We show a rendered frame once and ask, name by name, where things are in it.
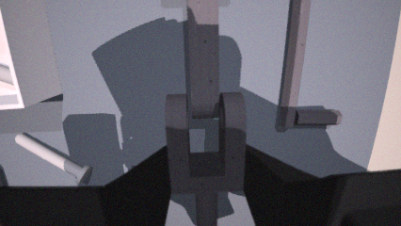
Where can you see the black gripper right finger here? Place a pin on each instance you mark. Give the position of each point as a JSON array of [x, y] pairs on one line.
[[281, 195]]

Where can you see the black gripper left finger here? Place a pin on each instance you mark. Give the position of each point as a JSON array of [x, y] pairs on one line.
[[140, 197]]

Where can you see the grey flat bar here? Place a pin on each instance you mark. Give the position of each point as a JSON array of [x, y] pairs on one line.
[[203, 34]]

